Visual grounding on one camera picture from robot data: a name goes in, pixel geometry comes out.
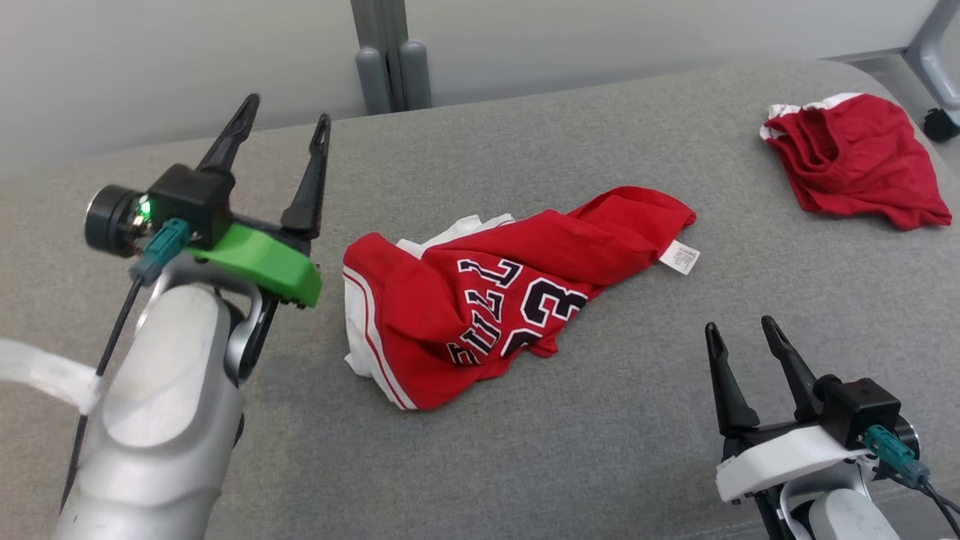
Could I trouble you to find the red basketball jersey number 23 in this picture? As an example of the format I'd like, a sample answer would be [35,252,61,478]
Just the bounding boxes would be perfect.
[342,185,701,412]

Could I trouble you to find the red shorts with white stripes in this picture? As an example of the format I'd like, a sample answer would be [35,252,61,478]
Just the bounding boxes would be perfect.
[759,92,954,232]

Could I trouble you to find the grey metal partition post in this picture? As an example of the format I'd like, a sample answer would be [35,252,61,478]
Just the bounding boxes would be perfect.
[825,0,960,85]
[349,0,434,116]

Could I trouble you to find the black cable with teal connector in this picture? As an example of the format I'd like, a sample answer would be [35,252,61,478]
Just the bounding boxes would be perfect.
[862,424,960,536]
[58,217,191,512]

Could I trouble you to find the black caster wheel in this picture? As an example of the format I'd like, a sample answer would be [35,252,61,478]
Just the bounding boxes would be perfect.
[922,106,960,144]

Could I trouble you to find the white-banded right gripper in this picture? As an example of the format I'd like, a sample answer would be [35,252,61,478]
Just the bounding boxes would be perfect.
[704,315,875,504]

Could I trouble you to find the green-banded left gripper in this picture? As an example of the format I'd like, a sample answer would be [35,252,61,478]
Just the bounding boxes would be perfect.
[83,93,332,309]

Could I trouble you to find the white strap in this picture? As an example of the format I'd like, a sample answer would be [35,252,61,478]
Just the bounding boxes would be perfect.
[0,337,103,415]

